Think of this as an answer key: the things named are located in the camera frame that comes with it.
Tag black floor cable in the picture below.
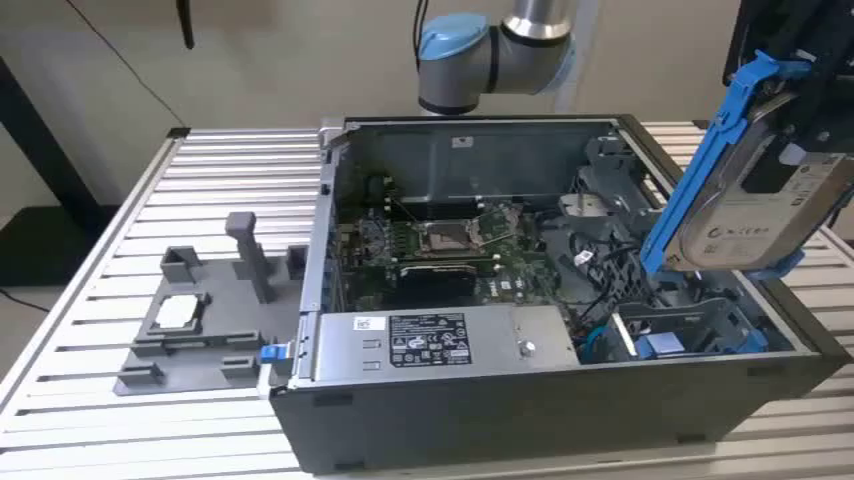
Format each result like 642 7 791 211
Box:
0 287 52 314

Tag CPU socket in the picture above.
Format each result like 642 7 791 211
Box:
414 222 479 259

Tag blue disk wire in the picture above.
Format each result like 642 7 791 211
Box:
576 323 610 363

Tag black graphics card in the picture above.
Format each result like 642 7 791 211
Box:
395 262 479 307

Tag green motherboard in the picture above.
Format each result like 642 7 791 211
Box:
336 199 576 312

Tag black open PC case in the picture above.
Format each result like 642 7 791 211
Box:
256 113 854 476

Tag silver CPU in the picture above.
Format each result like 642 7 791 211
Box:
155 295 203 330

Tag thin wire locking lever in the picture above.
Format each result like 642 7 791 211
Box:
391 195 424 224

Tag black desk leg stand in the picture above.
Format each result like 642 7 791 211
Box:
0 54 116 287

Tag black wire bundle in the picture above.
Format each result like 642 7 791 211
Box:
564 232 646 321

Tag hard disk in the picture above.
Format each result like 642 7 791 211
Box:
638 49 854 282
636 332 768 362

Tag silver metal drive bracket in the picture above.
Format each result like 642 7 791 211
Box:
558 191 630 227

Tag silver power supply unit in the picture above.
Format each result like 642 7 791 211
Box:
311 305 579 389

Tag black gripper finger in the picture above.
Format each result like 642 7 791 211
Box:
740 144 803 195

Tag black RAM slots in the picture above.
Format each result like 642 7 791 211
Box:
392 194 528 221

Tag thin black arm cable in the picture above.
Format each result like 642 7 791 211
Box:
411 0 431 57

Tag metal socket cover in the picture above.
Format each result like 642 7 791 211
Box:
468 209 526 246

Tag black hanging strap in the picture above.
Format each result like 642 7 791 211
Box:
173 0 197 50

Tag thin black wall cable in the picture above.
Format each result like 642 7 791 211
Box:
65 0 189 132

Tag grey parts rack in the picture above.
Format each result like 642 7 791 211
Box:
115 211 309 399

